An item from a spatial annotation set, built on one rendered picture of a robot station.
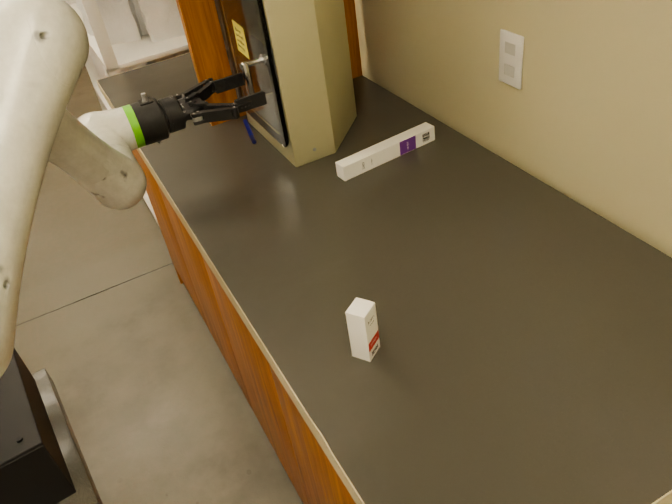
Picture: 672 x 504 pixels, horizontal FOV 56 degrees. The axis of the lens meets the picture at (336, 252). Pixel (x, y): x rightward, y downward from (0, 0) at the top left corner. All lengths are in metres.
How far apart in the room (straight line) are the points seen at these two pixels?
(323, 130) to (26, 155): 0.85
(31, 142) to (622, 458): 0.85
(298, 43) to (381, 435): 0.87
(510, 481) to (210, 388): 1.60
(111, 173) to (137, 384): 1.34
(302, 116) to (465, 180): 0.40
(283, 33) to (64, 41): 0.63
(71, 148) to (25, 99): 0.33
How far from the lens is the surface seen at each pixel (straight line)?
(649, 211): 1.30
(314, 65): 1.48
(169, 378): 2.45
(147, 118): 1.40
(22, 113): 0.86
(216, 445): 2.20
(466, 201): 1.37
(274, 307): 1.16
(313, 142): 1.55
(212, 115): 1.39
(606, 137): 1.31
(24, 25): 0.91
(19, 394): 1.03
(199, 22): 1.76
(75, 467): 1.05
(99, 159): 1.24
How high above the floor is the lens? 1.71
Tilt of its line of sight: 38 degrees down
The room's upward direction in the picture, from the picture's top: 9 degrees counter-clockwise
